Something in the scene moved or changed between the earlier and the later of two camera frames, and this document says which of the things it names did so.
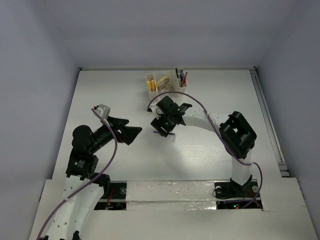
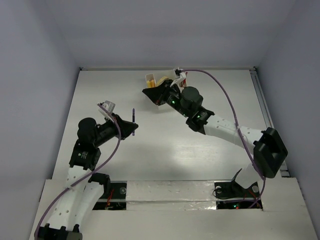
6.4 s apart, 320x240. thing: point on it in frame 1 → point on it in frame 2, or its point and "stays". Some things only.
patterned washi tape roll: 161,79 stays
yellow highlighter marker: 149,85 stays
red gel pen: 184,81 stays
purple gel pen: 169,133 → 133,119
